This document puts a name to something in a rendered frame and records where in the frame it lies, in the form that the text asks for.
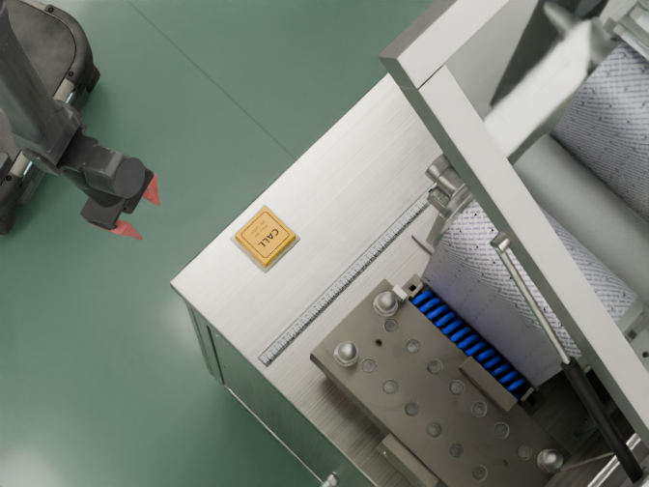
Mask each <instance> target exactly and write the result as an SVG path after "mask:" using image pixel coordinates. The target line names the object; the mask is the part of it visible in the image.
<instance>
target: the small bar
mask: <svg viewBox="0 0 649 487"><path fill-rule="evenodd" d="M459 370H460V371H461V372H462V373H464V374H465V375H466V376H467V377H468V378H469V379H470V380H471V381H472V382H473V383H474V384H475V385H476V386H477V387H478V388H479V389H480V390H481V391H482V392H484V393H485V394H486V395H487V396H488V397H489V398H490V399H491V400H492V401H493V402H494V403H495V404H496V405H497V407H498V408H499V409H500V410H501V411H502V412H504V413H505V414H506V413H508V412H509V411H510V410H511V408H512V407H513V406H514V405H515V404H516V403H517V402H518V399H516V398H515V397H514V396H513V395H512V394H511V393H510V392H509V391H508V390H507V389H506V388H505V387H504V386H503V385H502V384H501V383H500V382H498V381H497V380H496V379H495V378H494V377H493V376H492V375H491V374H490V373H489V372H488V371H487V370H486V369H485V368H484V367H483V366H482V365H481V364H480V363H478V362H477V361H476V360H475V359H474V358H473V357H472V356H470V357H469V358H468V359H467V360H466V361H465V362H464V363H463V364H462V365H461V366H460V367H459Z"/></svg>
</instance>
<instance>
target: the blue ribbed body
mask: <svg viewBox="0 0 649 487"><path fill-rule="evenodd" d="M432 297H433V292H432V291H430V290H427V291H425V292H423V293H422V292H421V291H420V292H419V293H418V294H417V295H416V296H415V297H414V299H413V300H412V301H411V303H412V304H413V305H417V304H419V303H421V304H420V305H419V308H418V310H419V311H420V312H425V311H427V310H429V311H428V312H427V315H426V317H427V318H428V319H429V320H432V319H434V318H436V319H435V321H434V325H435V326H436V327H440V326H442V325H443V327H442V329H441V331H442V332H443V333H444V334H448V333H449V332H451V333H450V336H449V339H450V340H451V341H452V342H454V341H457V340H458V339H459V341H458V343H457V347H458V348H459V349H463V348H466V350H465V354H466V355H467V356H468V357H470V356H472V355H474V356H473V358H474V359H475V360H476V361H477V362H478V363H480V362H481V361H482V362H481V365H482V366H483V367H484V368H485V369H486V370H489V369H490V370H489V373H490V374H491V375H492V376H493V377H494V378H496V377H497V378H496V380H497V381H498V382H500V383H501V384H502V385H504V387H505V388H506V389H507V390H508V391H509V392H510V393H511V392H512V395H513V396H514V397H515V398H516V399H519V397H522V396H523V395H524V394H525V393H526V390H525V389H524V386H525V382H526V380H525V379H524V378H521V379H518V380H517V378H518V372H517V371H511V372H510V373H508V372H509V370H510V365H509V364H508V363H504V364H502V365H500V364H501V363H502V357H500V356H497V357H494V358H493V356H494V349H488V350H486V348H487V343H486V342H485V341H481V342H479V343H477V342H478V340H479V336H478V334H476V333H474V334H472V335H470V334H471V328H470V327H464V328H463V325H464V321H463V320H461V319H459V320H456V321H455V319H456V314H455V313H454V312H449V313H447V312H448V306H447V305H445V304H443V305H441V306H439V305H440V299H439V298H433V299H432ZM485 350H486V351H485Z"/></svg>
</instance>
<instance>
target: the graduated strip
mask: <svg viewBox="0 0 649 487"><path fill-rule="evenodd" d="M436 186H437V183H433V184H432V185H431V186H430V187H429V188H428V189H427V190H426V191H425V192H424V193H423V194H422V195H421V196H419V197H418V198H417V199H416V200H415V201H414V202H413V203H412V204H411V205H410V206H409V207H408V208H407V209H406V210H405V211H404V212H403V213H402V214H401V215H400V216H399V217H398V218H397V219H396V220H395V221H394V222H393V223H392V224H391V225H390V226H389V227H388V228H387V229H386V230H385V231H384V232H383V233H382V234H381V235H380V236H379V237H378V238H377V239H376V240H375V241H374V242H373V243H372V244H371V245H370V246H369V247H368V248H367V249H366V250H365V251H364V252H363V253H362V254H361V255H360V256H359V257H358V258H357V259H356V260H355V261H354V262H353V263H352V264H351V265H350V266H349V267H348V268H347V269H346V270H345V271H344V272H343V273H342V274H341V275H340V276H339V277H338V278H337V279H336V280H335V281H334V282H333V283H332V284H331V285H330V286H329V287H328V288H327V289H326V290H325V291H324V292H323V293H322V294H321V295H320V296H319V297H318V298H317V299H316V300H315V301H314V302H313V303H312V304H311V305H310V306H309V307H308V308H307V309H306V310H305V311H304V312H303V313H302V314H301V315H300V316H299V317H298V318H297V319H296V320H295V321H294V322H293V323H292V324H291V325H290V326H289V327H288V328H287V329H286V330H285V331H284V332H283V333H282V334H281V335H280V336H279V337H278V338H277V339H276V340H275V341H274V342H273V343H272V344H271V345H270V346H269V347H268V348H267V349H266V350H265V351H264V352H263V353H262V354H261V355H260V356H259V357H257V359H258V360H260V361H261V362H262V363H263V364H264V365H265V366H266V367H269V366H270V365H271V364H272V363H273V362H274V361H275V360H276V359H277V358H278V357H279V356H280V355H281V354H282V353H283V352H284V351H285V350H286V349H287V348H288V347H289V346H290V345H291V344H292V343H293V342H294V341H295V340H296V339H297V338H298V337H299V336H300V335H301V334H302V333H303V332H304V331H305V330H306V329H307V328H308V327H309V326H310V325H311V324H312V323H313V322H314V321H315V320H316V319H317V318H318V317H319V316H320V315H321V314H322V313H323V312H324V311H325V310H326V309H327V308H328V307H329V306H330V305H331V304H332V303H333V302H334V301H335V300H336V299H337V298H338V297H339V296H340V295H341V294H342V293H343V292H344V291H345V290H346V289H347V288H348V287H349V286H350V285H351V284H352V283H353V282H354V281H355V280H356V279H357V278H358V277H359V276H360V275H361V274H362V273H363V272H364V271H365V270H366V269H367V268H368V267H369V266H370V265H371V264H372V263H373V262H374V261H375V260H376V259H377V258H378V257H379V256H380V255H381V254H382V253H383V252H384V251H385V250H386V249H387V248H388V247H389V246H390V245H391V244H392V243H393V242H394V241H395V240H396V239H397V238H398V237H399V236H400V235H401V234H402V233H403V232H404V231H405V230H406V229H407V228H408V227H409V226H410V225H411V224H412V223H413V222H414V221H415V220H416V219H417V218H418V217H419V216H420V215H421V214H422V213H423V212H424V211H425V210H426V209H427V208H428V207H429V206H430V205H431V203H430V202H428V201H427V198H428V195H429V192H428V191H429V190H430V189H431V188H432V189H434V188H435V187H436Z"/></svg>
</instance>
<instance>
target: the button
mask: <svg viewBox="0 0 649 487"><path fill-rule="evenodd" d="M295 238H296V235H295V233H293V232H292V231H291V230H290V229H289V228H288V227H287V226H286V225H285V224H284V223H283V222H282V221H281V220H280V219H279V218H278V217H277V216H276V215H275V214H274V213H273V212H271V211H270V210H269V209H268V208H267V207H263V208H262V209H261V210H260V211H259V212H258V213H257V214H256V215H255V216H254V217H253V218H252V219H251V220H250V221H248V222H247V223H246V224H245V225H244V226H243V227H242V228H241V229H240V230H239V231H238V233H237V234H236V240H237V241H238V242H239V243H240V244H241V245H242V246H243V247H244V248H245V249H246V250H247V251H248V252H249V253H250V254H252V255H253V256H254V257H255V258H256V259H257V260H258V261H259V262H260V263H261V264H262V265H263V266H264V267H267V266H268V265H269V264H270V263H271V262H272V261H273V260H274V259H275V258H276V257H277V256H278V255H279V254H280V253H281V252H282V251H283V250H284V249H285V248H286V247H287V246H288V245H289V244H290V243H291V242H292V241H293V240H294V239H295Z"/></svg>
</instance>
